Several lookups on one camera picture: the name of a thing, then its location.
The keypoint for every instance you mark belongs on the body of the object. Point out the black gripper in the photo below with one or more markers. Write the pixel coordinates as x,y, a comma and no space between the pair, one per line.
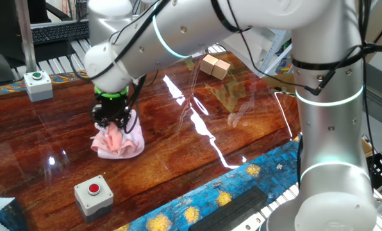
112,109

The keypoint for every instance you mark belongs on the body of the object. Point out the pink white striped towel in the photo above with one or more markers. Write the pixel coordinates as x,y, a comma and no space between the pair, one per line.
120,144

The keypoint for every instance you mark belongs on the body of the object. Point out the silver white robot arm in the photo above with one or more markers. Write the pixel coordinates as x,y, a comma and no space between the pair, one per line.
332,144

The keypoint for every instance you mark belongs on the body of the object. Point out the glossy wood grain sheet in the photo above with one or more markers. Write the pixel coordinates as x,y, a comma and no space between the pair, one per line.
165,144

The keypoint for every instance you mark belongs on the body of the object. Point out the red push button box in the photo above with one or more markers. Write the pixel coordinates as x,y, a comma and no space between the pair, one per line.
93,200

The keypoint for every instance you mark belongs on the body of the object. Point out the green push button box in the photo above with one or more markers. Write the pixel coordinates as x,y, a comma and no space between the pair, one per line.
38,88

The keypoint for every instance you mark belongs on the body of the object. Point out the black computer keyboard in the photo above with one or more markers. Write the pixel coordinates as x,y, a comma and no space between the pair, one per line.
59,32

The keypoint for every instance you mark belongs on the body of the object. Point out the light wooden block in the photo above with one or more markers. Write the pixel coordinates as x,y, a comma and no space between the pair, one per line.
207,64
222,70

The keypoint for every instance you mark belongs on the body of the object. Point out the black office chair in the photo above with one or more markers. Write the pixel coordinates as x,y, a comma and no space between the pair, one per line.
54,11

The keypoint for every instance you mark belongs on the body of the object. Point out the black monitor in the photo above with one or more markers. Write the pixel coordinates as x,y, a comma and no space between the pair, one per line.
2,25

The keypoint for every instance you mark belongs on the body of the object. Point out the white storage box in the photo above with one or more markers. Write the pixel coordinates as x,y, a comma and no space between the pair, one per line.
248,48

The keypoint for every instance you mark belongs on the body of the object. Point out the open cardboard box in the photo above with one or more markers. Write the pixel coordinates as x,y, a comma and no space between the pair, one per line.
280,83

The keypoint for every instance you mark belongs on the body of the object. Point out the grey metal shelf rack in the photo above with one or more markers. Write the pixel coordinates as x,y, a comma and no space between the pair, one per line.
274,51

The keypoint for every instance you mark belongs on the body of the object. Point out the colourful toy blocks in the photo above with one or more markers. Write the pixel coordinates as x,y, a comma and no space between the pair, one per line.
283,69

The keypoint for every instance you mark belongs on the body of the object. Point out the aluminium frame post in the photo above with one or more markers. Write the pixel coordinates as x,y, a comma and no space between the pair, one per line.
26,38

